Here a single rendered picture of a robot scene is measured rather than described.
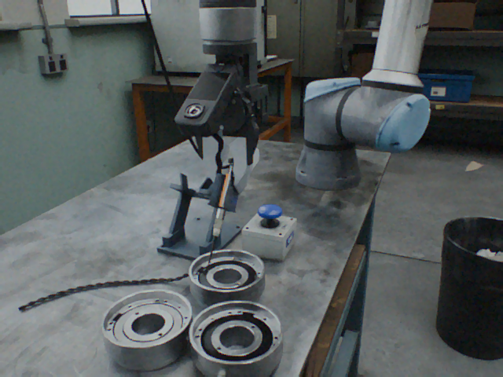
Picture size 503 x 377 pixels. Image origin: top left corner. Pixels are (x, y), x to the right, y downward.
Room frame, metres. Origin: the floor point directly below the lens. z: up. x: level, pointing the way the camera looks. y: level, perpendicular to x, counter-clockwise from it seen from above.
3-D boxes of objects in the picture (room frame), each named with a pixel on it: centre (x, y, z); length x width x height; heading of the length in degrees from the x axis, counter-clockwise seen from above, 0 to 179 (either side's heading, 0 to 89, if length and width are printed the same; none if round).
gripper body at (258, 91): (0.62, 0.02, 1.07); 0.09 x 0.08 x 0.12; 154
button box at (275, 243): (0.65, -0.03, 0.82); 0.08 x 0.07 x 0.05; 157
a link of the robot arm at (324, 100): (0.95, -0.19, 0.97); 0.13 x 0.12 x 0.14; 40
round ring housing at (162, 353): (0.42, 0.12, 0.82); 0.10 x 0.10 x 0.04
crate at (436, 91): (3.74, -1.62, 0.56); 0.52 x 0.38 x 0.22; 64
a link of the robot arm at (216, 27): (0.62, 0.03, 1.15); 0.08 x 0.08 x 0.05
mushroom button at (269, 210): (0.64, -0.03, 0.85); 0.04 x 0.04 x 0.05
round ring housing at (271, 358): (0.39, 0.02, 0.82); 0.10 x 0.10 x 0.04
